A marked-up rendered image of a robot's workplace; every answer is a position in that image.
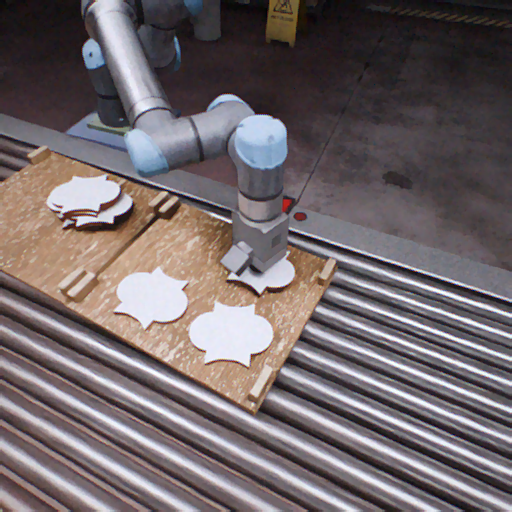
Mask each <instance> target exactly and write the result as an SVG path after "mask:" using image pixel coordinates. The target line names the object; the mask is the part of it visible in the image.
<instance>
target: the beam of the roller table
mask: <svg viewBox="0 0 512 512"><path fill-rule="evenodd" d="M0 137H2V138H6V139H9V141H12V142H16V143H19V144H22V145H26V146H29V147H32V148H36V149H37V150H38V148H39V147H41V146H43V145H46V146H48V147H49V148H50V152H53V153H57V154H60V155H62V156H66V157H68V158H71V160H73V161H77V162H80V163H82V164H85V165H88V166H91V167H94V168H96V169H100V171H102V172H105V173H109V174H112V175H115V176H119V177H122V178H125V179H128V181H132V182H135V183H138V184H142V185H145V186H148V187H151V188H155V189H158V190H161V192H167V193H169V194H171V195H174V196H178V197H181V198H184V199H188V200H191V201H194V203H197V204H201V205H204V206H207V207H211V208H214V209H217V210H220V211H224V212H227V214H230V215H231V209H233V208H234V207H237V206H239V192H238V187H234V186H231V185H228V184H225V183H220V182H217V181H214V180H210V179H207V178H203V176H200V175H196V174H193V173H189V172H185V171H182V170H179V169H177V170H173V171H170V172H168V173H167V174H159V175H155V176H148V177H140V176H139V175H137V173H136V171H135V169H134V165H133V163H132V160H131V156H129V153H125V152H122V151H118V150H115V149H112V148H107V147H105V146H104V145H101V144H97V143H93V142H90V141H86V140H83V139H79V138H75V136H72V135H69V134H65V133H61V132H58V131H54V130H51V129H47V128H43V126H40V125H37V124H33V123H29V122H26V121H22V120H19V119H15V118H11V116H8V115H5V114H1V113H0ZM295 212H304V213H305V215H306V216H307V218H306V220H304V221H297V220H295V219H294V218H293V215H294V213H295ZM289 216H290V220H289V234H292V235H295V236H299V237H302V238H305V240H308V241H312V242H315V243H318V244H321V245H325V246H328V247H331V248H335V249H338V250H341V251H344V253H348V254H351V255H354V256H358V257H361V258H364V259H368V260H371V261H374V262H377V263H381V265H384V266H387V267H391V268H394V269H397V270H401V271H404V272H407V273H411V274H414V276H417V277H421V278H424V279H427V280H431V281H434V282H437V283H441V284H444V285H447V287H451V288H454V289H457V290H461V291H464V292H467V293H471V294H474V295H477V296H481V298H484V299H487V300H491V301H494V302H497V303H501V304H504V305H508V306H511V308H512V271H509V270H504V269H501V268H497V267H494V266H490V265H486V264H483V262H480V261H476V260H472V259H468V258H465V257H462V256H457V255H454V254H451V253H447V251H443V250H439V249H436V248H433V247H429V246H425V245H422V244H418V243H415V242H411V241H407V239H404V238H401V237H397V236H393V235H390V234H386V233H383V232H379V231H375V230H372V229H369V227H365V226H361V225H358V224H354V223H351V222H347V221H343V220H340V219H337V218H334V217H329V216H326V214H323V213H319V212H315V211H312V210H308V209H305V208H302V207H298V206H294V207H293V208H292V210H291V211H290V213H289Z"/></svg>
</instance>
